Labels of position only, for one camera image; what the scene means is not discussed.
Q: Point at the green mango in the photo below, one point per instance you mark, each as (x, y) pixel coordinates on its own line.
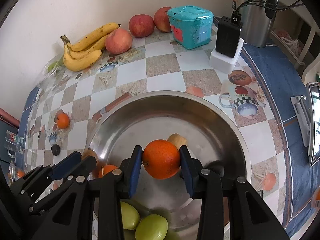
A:
(151, 227)
(128, 216)

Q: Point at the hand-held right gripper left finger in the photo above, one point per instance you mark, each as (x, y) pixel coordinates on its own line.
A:
(136, 170)

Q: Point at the white charger stand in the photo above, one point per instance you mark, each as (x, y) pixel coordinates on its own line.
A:
(223, 62)

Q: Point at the small orange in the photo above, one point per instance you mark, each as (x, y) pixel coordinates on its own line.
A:
(62, 120)
(107, 171)

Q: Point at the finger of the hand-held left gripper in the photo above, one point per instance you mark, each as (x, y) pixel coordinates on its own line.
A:
(50, 195)
(65, 166)

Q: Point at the round metal bowl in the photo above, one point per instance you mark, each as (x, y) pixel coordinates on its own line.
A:
(150, 120)

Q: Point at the clear plastic bag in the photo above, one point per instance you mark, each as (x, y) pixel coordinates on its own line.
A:
(48, 75)

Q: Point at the orange plastic object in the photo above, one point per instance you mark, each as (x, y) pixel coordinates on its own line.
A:
(316, 197)

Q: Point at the white net bag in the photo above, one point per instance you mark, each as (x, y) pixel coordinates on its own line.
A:
(287, 42)

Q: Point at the black charger block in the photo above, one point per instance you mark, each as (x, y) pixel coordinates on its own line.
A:
(228, 37)

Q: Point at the dark purple round fruit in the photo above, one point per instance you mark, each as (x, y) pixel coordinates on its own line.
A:
(55, 150)

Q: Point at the large orange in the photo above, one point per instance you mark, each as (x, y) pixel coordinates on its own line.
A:
(161, 158)

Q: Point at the steel thermos jug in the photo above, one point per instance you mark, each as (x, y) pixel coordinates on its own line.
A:
(255, 25)

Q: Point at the clear plastic container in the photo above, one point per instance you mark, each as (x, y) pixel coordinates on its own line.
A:
(13, 170)

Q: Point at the yellow banana bunch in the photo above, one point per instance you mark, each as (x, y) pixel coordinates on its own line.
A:
(80, 60)

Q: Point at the teal plastic box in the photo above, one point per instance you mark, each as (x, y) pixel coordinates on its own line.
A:
(195, 27)

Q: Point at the orange in plastic container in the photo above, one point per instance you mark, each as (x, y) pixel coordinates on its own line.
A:
(20, 173)

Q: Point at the red apple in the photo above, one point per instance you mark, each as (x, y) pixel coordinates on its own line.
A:
(141, 25)
(162, 18)
(118, 41)

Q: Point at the grey phone stand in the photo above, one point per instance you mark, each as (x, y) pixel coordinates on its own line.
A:
(301, 120)

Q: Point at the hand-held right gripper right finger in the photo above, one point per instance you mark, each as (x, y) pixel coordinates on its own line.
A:
(186, 172)

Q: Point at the green fruit in bag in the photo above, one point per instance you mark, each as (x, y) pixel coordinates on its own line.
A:
(52, 66)

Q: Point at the smartphone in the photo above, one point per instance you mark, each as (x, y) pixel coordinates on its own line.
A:
(314, 125)

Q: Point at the white chair frame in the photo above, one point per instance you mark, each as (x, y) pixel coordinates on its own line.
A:
(311, 33)

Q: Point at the clear glass mug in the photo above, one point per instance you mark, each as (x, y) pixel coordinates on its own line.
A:
(13, 141)

